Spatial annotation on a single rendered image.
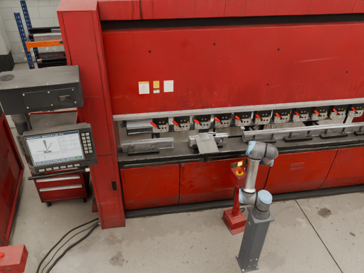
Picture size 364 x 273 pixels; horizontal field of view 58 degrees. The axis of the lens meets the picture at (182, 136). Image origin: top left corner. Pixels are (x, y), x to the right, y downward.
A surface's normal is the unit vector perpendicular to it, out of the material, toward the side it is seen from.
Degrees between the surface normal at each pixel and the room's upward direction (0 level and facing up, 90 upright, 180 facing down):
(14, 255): 0
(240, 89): 90
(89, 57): 90
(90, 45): 90
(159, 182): 90
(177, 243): 0
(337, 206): 0
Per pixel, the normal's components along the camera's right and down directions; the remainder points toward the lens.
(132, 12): 0.16, 0.62
